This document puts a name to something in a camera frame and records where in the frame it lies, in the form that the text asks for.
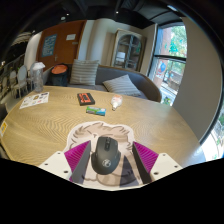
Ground black computer mouse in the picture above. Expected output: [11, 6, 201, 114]
[90, 135, 122, 175]

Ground cat-shaped mouse pad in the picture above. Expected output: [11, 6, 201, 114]
[63, 120, 148, 188]

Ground blue wall poster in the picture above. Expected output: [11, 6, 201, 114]
[41, 33, 58, 58]

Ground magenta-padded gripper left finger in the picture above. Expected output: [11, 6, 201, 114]
[38, 140, 92, 184]

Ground group of white chairs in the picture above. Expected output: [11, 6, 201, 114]
[3, 64, 31, 99]

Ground small green pack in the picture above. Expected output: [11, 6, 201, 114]
[85, 105, 107, 117]

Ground black and orange backpack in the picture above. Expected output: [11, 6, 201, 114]
[49, 63, 70, 87]

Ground white sticker sheet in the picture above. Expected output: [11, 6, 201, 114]
[19, 91, 50, 110]

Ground square striped cushion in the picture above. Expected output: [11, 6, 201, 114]
[68, 58, 100, 86]

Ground glass-door cabinet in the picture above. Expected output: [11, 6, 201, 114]
[110, 28, 147, 72]

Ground grey curved sofa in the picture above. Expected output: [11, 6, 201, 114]
[44, 63, 163, 103]

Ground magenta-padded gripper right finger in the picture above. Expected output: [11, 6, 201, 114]
[132, 141, 184, 185]

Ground small white tube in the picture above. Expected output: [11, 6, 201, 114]
[110, 94, 124, 111]

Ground brown wooden door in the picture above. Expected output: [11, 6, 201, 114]
[35, 19, 88, 71]

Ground flat-lying striped cushion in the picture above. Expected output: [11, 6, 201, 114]
[102, 74, 142, 98]

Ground black and orange case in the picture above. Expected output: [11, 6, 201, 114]
[76, 92, 96, 107]

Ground clear shaker bottle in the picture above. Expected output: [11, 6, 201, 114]
[29, 61, 46, 94]

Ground large black-framed window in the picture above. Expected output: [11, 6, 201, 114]
[146, 23, 188, 107]

